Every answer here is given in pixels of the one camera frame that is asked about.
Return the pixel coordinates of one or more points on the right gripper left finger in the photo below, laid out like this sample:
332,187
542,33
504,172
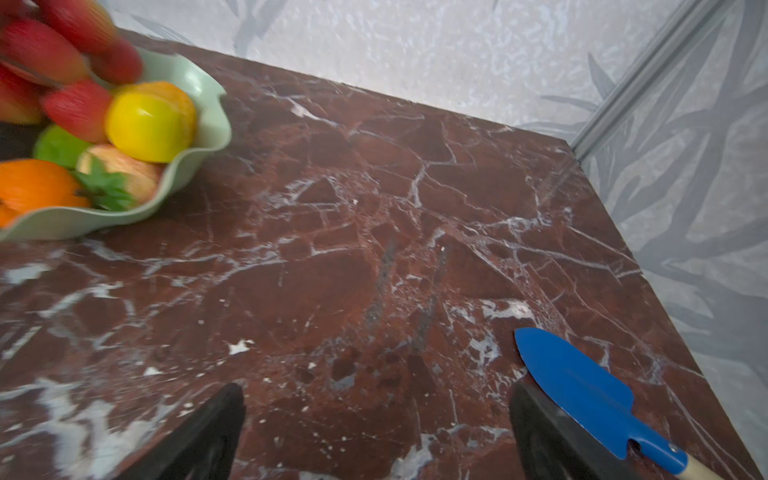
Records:
203,447

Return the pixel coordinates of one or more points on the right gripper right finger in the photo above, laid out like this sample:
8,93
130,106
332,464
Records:
551,445

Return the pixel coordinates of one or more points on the red peach with leaf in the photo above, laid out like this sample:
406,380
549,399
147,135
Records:
115,181

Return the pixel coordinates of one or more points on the small fake orange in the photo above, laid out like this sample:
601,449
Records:
31,184

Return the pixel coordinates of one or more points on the yellow orange fake mango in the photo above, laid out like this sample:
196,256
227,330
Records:
151,122

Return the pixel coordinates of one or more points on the green yellow fake mango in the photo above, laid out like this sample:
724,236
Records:
58,146

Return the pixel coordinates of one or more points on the red fake grape bunch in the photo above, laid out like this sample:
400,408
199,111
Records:
54,57

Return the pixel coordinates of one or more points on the green scalloped fruit bowl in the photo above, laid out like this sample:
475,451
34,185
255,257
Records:
214,133

